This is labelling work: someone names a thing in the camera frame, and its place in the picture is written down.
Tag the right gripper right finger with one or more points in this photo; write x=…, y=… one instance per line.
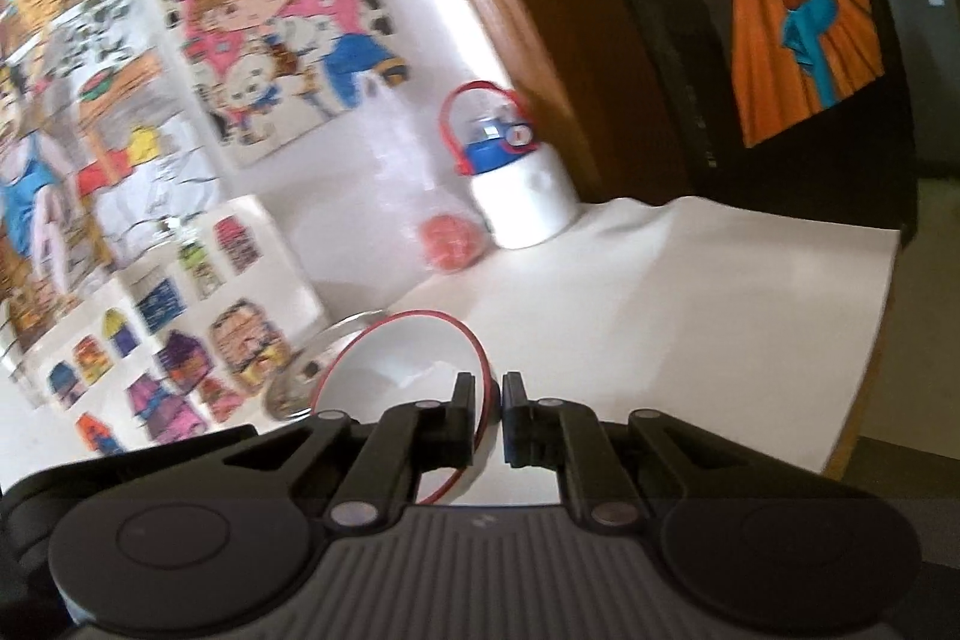
x=569, y=440

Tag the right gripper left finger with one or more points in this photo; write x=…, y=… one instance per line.
x=409, y=440

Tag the white ceramic bowl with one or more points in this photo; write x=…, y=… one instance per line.
x=412, y=356

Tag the steel plate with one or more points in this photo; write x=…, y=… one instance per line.
x=290, y=395

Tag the red ball in bag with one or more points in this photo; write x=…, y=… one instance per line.
x=451, y=243

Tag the white blue water bottle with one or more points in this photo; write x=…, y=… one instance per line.
x=519, y=183

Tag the clear plastic bag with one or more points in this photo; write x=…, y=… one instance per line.
x=408, y=185

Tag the houses drawing paper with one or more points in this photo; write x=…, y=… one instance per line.
x=182, y=342

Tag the girl with bear poster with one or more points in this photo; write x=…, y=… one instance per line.
x=268, y=71

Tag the boy drawing poster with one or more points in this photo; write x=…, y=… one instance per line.
x=97, y=154

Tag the orange dress girl painting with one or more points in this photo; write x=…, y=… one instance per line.
x=792, y=59

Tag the grey appliance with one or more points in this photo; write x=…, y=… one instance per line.
x=928, y=35

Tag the wooden door frame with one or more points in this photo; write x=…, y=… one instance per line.
x=582, y=69

